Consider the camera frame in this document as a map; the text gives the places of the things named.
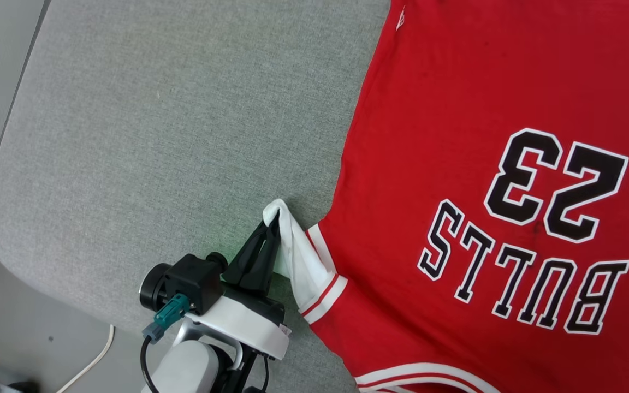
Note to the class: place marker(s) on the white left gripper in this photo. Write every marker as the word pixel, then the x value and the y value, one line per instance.
pixel 249 325

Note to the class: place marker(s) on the red and white basketball jersey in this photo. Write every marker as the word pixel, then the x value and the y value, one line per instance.
pixel 456 109

